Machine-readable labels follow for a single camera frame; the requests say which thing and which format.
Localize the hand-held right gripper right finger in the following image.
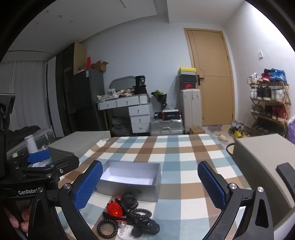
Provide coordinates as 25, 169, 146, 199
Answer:
197, 161, 275, 240

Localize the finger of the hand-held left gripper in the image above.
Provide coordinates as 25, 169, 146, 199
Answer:
27, 150, 51, 164
22, 147, 80, 178

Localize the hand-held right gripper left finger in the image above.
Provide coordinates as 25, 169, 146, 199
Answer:
26, 160, 104, 240

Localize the red round hair clip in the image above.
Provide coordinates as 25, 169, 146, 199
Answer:
107, 201, 123, 218

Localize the silver cardboard box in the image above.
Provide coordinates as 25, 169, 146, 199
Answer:
96, 161, 162, 202

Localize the black claw hair clip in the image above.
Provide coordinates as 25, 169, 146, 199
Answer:
119, 191, 139, 210
136, 219, 161, 236

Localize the black beaded hair tie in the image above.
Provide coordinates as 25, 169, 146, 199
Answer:
97, 219, 119, 235

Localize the clear plastic ring red top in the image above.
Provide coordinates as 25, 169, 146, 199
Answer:
115, 220, 127, 233

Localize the black spiral hair tie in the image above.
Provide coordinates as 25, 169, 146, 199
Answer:
127, 208, 152, 220

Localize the white round clear ornament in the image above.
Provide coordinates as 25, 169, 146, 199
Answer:
117, 225, 137, 240

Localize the person's left hand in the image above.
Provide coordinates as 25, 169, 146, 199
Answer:
6, 206, 31, 234

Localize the white cylinder bottle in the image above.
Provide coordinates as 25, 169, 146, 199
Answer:
24, 136, 38, 154

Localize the grey ottoman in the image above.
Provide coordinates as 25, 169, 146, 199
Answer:
47, 131, 111, 156

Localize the dark cloth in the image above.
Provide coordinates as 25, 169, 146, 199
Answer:
6, 126, 42, 149

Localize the checked tablecloth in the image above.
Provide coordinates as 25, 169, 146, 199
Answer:
56, 134, 254, 240

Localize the beige slipper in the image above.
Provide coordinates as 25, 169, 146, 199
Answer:
212, 131, 228, 142

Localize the small cardboard floor box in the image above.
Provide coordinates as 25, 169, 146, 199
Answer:
189, 126, 205, 135

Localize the grey upholstered seat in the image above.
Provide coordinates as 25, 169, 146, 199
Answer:
232, 133, 295, 222

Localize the pile of floor shoes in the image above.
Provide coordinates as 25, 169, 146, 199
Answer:
228, 119, 249, 139

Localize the dark grey fridge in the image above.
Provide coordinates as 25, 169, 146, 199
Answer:
72, 68, 106, 137

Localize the white curtain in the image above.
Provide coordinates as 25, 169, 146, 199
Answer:
0, 60, 57, 139

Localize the grey cloth pile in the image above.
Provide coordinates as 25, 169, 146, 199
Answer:
112, 116, 131, 135

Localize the silver hard suitcase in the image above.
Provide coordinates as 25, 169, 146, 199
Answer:
149, 118, 184, 136

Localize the white upright suitcase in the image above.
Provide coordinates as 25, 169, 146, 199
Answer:
180, 89, 202, 134

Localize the black curved armrest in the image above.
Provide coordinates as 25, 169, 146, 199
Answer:
276, 162, 295, 185

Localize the dark wardrobe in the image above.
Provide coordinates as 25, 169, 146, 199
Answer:
55, 42, 87, 138

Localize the black box red stripe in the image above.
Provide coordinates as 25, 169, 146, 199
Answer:
162, 109, 180, 120

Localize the desk clutter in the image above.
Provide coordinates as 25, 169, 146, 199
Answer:
98, 89, 139, 101

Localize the white desk with drawers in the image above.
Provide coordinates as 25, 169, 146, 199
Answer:
97, 94, 152, 134

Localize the grey framed mirror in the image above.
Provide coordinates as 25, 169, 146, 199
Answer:
109, 76, 136, 94

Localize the purple cloth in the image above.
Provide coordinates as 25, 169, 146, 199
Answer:
286, 116, 295, 145

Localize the open cardboard box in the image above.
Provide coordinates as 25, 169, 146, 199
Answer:
92, 60, 109, 72

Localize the black bag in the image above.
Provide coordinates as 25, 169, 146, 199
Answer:
134, 76, 148, 95

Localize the dark wrapped flower bouquet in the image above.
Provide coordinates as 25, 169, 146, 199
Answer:
151, 90, 168, 109

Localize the shoe rack with shoes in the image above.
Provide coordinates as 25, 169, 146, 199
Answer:
247, 68, 289, 135

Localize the wooden shoe rack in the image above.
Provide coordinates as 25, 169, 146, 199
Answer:
249, 81, 290, 137

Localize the tan wooden door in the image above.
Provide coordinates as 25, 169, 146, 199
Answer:
184, 28, 235, 127

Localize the yellow black shoe box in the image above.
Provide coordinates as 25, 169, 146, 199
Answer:
177, 67, 196, 76

